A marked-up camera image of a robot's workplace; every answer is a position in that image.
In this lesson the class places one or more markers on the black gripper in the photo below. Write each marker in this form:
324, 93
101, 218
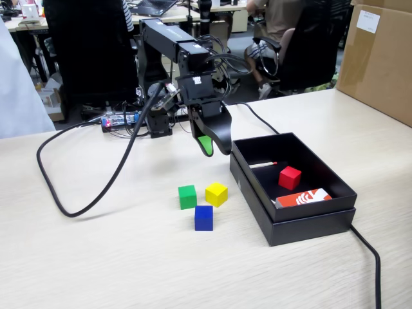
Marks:
196, 88

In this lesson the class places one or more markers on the yellow wooden cube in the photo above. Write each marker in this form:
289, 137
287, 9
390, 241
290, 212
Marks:
215, 194

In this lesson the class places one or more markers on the green wooden cube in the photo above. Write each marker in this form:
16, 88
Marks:
187, 198

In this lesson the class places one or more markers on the blue wooden cube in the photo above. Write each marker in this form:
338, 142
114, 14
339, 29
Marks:
203, 219

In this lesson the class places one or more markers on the red wooden cube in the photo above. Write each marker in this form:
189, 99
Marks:
289, 178

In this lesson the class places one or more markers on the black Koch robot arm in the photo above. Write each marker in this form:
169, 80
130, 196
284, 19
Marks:
161, 32

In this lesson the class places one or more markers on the orange white card box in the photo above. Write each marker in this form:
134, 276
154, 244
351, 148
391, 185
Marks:
302, 198

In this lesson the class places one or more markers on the black box tray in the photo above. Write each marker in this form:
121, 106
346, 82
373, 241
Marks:
322, 207

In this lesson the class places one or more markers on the black box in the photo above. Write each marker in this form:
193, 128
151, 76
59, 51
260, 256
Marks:
309, 229

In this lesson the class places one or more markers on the small white product box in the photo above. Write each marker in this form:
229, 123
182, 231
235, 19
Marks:
51, 98

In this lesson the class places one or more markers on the large cardboard box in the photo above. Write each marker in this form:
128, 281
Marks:
376, 64

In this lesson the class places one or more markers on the white stick red tip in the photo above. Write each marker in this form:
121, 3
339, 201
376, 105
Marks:
262, 165

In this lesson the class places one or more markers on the black white sneakers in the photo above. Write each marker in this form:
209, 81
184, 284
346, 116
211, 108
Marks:
236, 83

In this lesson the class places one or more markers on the beige drawer cabinet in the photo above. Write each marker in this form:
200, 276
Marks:
169, 67

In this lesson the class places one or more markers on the controller board with LEDs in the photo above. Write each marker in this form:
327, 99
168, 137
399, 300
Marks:
120, 119

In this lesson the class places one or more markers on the black pole white bands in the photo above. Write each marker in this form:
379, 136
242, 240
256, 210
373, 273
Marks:
204, 13

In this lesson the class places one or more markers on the black office chair with armrest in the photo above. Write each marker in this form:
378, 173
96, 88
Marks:
315, 54

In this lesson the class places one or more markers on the seated person khaki shirt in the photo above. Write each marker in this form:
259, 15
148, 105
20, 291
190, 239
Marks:
283, 16

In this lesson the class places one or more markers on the black laptop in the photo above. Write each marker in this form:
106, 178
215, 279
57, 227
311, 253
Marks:
154, 8

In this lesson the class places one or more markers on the person in striped shirt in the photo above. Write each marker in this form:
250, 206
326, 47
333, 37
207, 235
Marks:
128, 16

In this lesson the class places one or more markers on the black high-back office chair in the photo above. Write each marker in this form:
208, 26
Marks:
90, 48

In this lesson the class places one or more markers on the open cardboard carton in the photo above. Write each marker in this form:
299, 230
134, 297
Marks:
57, 112

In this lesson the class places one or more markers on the person in white shirt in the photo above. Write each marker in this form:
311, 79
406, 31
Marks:
19, 96

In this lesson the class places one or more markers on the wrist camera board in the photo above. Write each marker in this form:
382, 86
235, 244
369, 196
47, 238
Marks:
164, 102

